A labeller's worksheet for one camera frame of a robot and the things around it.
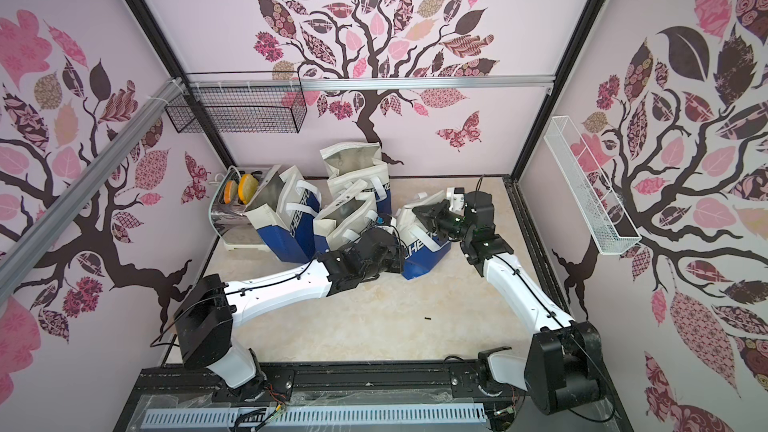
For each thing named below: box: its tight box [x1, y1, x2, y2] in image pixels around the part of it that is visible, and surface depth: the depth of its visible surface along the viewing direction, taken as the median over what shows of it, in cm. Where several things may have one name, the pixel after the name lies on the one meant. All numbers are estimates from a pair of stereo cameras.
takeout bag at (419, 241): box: [392, 190, 451, 280], surface depth 81 cm
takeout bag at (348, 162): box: [320, 141, 392, 215], surface depth 92 cm
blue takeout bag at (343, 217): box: [313, 179, 377, 255], surface depth 79 cm
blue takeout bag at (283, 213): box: [243, 165, 322, 263], surface depth 87 cm
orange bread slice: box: [224, 180, 238, 204], surface depth 92 cm
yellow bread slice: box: [238, 174, 259, 205], surface depth 92 cm
